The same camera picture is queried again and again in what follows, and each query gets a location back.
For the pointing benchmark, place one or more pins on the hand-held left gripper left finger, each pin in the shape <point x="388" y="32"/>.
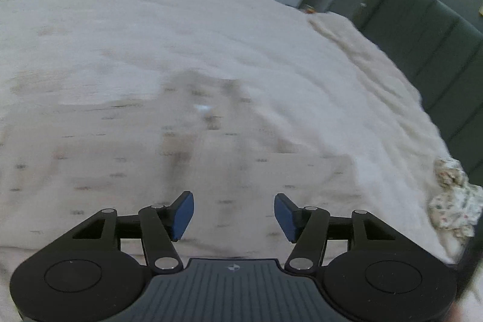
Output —
<point x="184" y="213"/>

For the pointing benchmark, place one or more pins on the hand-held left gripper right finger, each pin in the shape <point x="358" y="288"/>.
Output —
<point x="283" y="215"/>

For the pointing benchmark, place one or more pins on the floral patterned cloth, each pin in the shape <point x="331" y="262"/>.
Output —
<point x="454" y="199"/>

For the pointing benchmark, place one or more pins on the white fluffy blanket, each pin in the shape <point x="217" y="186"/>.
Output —
<point x="181" y="24"/>

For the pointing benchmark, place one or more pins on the dark green padded headboard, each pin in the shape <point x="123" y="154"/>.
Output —
<point x="434" y="43"/>

